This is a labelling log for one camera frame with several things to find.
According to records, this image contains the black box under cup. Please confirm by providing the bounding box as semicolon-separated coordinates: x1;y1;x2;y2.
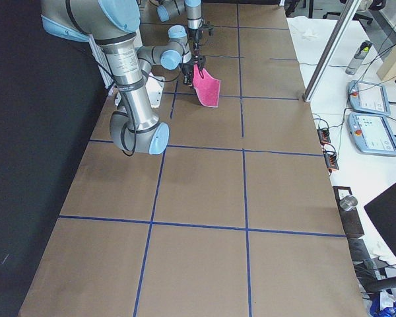
333;186;364;238

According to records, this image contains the black monitor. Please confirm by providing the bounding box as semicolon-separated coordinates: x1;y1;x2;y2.
364;183;396;257

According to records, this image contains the orange power strip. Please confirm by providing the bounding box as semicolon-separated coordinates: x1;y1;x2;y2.
323;150;339;172
317;127;331;145

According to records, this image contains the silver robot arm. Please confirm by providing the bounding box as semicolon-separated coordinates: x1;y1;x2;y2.
41;1;203;156
156;0;214;44

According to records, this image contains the teach pendant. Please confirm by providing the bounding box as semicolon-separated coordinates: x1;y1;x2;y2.
347;80;391;116
347;112;396;157

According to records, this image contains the grey water bottle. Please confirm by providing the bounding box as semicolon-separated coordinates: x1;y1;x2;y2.
345;40;372;75

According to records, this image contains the aluminium frame post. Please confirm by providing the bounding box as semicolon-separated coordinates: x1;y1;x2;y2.
302;0;362;102

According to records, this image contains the lower orange power strip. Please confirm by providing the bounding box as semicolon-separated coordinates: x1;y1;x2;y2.
323;150;339;172

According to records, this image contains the upper orange power strip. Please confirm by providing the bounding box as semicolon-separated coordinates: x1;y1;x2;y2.
317;127;331;145

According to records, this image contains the upper teach pendant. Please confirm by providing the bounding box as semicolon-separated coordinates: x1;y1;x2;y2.
347;80;391;116

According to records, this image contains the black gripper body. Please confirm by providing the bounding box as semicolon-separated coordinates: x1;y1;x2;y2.
188;24;208;42
181;56;197;84

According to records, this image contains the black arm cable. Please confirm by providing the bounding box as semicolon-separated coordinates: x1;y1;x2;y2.
95;55;139;157
191;28;205;67

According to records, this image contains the small metal cup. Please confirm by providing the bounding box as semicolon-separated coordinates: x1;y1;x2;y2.
339;195;358;211

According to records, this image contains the lower teach pendant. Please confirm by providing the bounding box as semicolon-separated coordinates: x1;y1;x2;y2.
347;112;396;157

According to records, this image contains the crumpled white tissue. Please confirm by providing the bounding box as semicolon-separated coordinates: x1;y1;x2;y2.
299;28;319;41

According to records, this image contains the pink towel with grey edge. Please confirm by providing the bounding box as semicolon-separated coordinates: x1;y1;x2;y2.
193;65;221;108

